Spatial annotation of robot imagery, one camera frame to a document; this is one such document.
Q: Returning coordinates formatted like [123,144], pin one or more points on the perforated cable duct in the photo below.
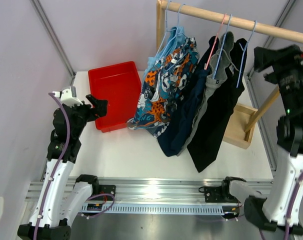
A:
[166,209]

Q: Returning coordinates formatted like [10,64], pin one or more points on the black shorts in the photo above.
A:
[206,143]

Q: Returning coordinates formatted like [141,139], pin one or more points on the light blue shorts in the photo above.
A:
[152,61]

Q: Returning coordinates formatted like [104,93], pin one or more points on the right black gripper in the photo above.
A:
[281,60]

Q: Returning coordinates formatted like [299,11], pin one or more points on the left aluminium corner post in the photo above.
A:
[53,36]

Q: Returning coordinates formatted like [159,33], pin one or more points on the blue hanger of patterned shorts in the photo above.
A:
[179,22]

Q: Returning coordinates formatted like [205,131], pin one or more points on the red plastic bin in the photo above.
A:
[120,85]

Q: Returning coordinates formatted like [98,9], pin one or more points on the pink hanger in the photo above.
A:
[214,43]

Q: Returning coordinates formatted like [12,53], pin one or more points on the grey shorts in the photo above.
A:
[211,85]

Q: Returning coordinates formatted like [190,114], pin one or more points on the aluminium mounting rail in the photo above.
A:
[152,190]

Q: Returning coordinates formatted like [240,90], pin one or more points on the blue hanger of grey shorts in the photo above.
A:
[222,47]

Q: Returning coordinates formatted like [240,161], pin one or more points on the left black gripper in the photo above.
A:
[100,110]

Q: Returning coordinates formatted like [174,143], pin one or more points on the navy blue shorts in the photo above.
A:
[174,137]

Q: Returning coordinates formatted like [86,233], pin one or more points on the colourful patterned shorts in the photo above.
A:
[162,87]

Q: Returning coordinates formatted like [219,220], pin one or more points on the light blue wire hanger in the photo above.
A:
[244,50]

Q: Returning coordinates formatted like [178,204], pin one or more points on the aluminium corner post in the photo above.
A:
[53,36]
[281,19]

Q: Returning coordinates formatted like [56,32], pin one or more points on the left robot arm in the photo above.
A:
[53,216]

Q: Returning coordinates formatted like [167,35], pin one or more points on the right aluminium corner post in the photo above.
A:
[281,19]

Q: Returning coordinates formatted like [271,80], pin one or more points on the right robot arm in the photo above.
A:
[280,209]

